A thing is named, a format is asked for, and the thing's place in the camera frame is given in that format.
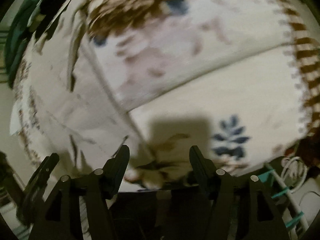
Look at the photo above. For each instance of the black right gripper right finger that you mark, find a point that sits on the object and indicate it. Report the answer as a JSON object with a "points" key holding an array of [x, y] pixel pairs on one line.
{"points": [[241, 209]]}

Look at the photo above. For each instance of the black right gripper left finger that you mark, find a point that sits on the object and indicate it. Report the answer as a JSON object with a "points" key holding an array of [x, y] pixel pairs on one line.
{"points": [[60, 217]]}

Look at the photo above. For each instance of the white printed shirt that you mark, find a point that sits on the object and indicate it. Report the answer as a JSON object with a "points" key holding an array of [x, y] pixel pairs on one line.
{"points": [[66, 105]]}

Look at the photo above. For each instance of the black striped garment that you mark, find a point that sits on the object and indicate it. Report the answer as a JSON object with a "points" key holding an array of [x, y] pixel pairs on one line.
{"points": [[48, 8]]}

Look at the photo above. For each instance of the floral bed sheet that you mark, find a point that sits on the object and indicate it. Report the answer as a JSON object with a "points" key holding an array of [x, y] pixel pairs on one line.
{"points": [[238, 78]]}

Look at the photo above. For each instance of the dark green folded blanket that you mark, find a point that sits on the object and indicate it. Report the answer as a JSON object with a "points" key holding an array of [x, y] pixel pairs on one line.
{"points": [[18, 38]]}

